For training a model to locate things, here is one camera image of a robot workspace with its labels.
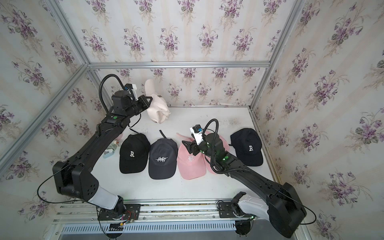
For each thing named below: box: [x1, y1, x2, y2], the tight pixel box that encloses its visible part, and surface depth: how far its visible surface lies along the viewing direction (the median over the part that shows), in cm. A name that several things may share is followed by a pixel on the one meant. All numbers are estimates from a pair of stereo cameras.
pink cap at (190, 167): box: [176, 133, 206, 180], surface depth 88 cm
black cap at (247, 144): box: [228, 128, 264, 167], surface depth 95 cm
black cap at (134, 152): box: [119, 133, 151, 174], surface depth 90 cm
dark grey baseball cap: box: [148, 129, 179, 180], surface depth 90 cm
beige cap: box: [144, 79, 171, 124], surface depth 80 cm
